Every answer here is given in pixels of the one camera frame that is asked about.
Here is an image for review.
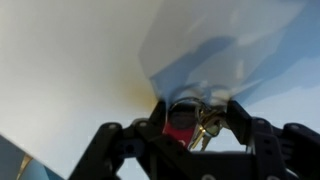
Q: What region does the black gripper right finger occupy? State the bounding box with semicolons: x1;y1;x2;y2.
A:
225;99;320;180

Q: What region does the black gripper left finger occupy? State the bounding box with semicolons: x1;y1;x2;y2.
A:
68;99;201;180

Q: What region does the key bunch with red tag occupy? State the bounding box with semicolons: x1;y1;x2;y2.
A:
162;96;232;153

